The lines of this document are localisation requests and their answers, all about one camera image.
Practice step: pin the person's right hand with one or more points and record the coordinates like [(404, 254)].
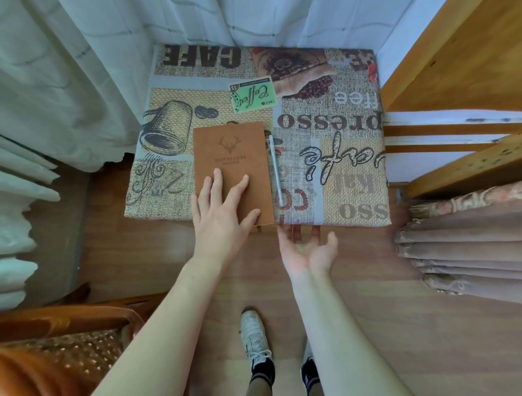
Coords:
[(306, 257)]

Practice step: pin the black right sock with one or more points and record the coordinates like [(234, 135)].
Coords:
[(309, 373)]

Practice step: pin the white shoe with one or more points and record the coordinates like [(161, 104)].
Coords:
[(253, 334), (306, 351)]

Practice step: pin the person's left hand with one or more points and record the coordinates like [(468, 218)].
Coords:
[(220, 224)]

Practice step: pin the person's right forearm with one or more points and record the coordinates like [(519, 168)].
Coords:
[(346, 338)]

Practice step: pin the white pen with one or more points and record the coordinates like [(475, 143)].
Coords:
[(275, 171)]

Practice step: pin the white right shoe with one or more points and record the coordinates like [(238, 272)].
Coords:
[(306, 351)]

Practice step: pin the wooden door frame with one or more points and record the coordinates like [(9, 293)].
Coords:
[(461, 53)]

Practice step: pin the black sock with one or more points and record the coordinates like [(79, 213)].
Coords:
[(263, 371), (309, 373)]

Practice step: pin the white striped door sill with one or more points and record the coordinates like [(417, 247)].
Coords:
[(428, 143)]

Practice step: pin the brown notebook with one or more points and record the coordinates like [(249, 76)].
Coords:
[(232, 151)]

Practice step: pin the white left shoe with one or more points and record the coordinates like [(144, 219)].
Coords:
[(253, 334)]

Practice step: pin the brown patterned curtain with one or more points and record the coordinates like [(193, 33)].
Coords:
[(469, 244)]

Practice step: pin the coffee print cushion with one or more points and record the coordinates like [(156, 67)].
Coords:
[(338, 163)]

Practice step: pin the wooden rattan chair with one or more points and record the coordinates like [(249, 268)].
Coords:
[(81, 326)]

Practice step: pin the white sheer curtain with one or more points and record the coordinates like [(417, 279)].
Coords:
[(61, 81)]

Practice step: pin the person's left forearm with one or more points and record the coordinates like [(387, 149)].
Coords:
[(163, 334)]

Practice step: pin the black left sock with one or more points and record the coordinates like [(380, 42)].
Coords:
[(263, 371)]

